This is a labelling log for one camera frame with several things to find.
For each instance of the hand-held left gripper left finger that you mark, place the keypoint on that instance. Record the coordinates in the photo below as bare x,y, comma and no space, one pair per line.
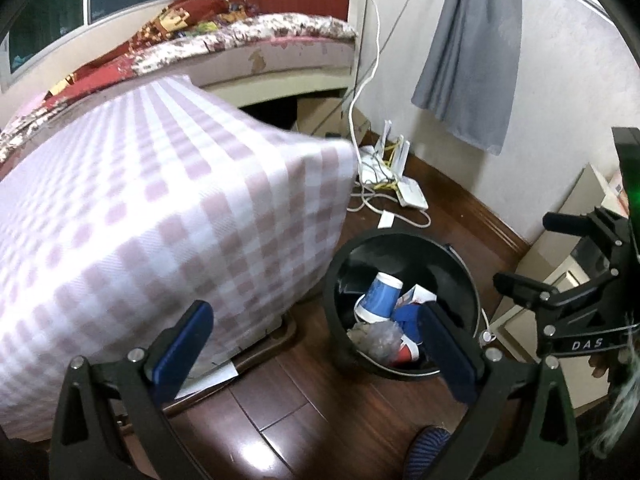
182,345

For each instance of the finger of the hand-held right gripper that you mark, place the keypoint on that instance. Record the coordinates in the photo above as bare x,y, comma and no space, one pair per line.
570,222
520,287

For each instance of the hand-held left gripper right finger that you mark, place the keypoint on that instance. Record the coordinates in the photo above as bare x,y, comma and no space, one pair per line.
447,355

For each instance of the red paper cup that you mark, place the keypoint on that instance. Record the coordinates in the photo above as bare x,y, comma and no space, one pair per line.
405,355

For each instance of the black trash bin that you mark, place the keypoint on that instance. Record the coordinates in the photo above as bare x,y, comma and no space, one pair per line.
450,270

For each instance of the clear plastic cup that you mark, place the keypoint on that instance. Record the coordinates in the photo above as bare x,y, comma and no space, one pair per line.
375,337

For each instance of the blue paper cup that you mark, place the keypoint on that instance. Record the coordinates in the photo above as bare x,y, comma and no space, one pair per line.
380,295

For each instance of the white low cabinet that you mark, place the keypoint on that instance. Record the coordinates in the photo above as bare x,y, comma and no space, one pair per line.
550,260

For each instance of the white paper sheet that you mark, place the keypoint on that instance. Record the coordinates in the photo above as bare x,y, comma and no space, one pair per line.
215,375

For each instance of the blue striped slipper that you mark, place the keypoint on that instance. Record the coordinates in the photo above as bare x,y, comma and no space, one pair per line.
425,452

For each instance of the pink checked tablecloth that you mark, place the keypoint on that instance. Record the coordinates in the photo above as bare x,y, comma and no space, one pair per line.
150,235

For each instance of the flat white modem box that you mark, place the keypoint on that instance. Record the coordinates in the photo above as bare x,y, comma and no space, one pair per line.
412,194

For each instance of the white power plug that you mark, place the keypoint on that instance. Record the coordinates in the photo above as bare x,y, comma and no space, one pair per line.
386,220

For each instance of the tied grey curtain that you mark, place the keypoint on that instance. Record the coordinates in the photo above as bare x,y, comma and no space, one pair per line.
465,60

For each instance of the cardboard box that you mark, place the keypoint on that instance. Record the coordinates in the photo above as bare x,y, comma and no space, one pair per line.
320,115

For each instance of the pink mattress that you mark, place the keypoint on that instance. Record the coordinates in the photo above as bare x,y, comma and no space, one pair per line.
300,55

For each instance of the bed with floral cover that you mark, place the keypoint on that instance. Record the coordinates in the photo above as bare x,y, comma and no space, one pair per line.
280,30

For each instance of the red printed blanket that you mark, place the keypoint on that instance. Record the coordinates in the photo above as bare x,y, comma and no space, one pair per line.
185,15

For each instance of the white bed frame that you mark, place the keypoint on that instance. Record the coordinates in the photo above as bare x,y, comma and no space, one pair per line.
280,87

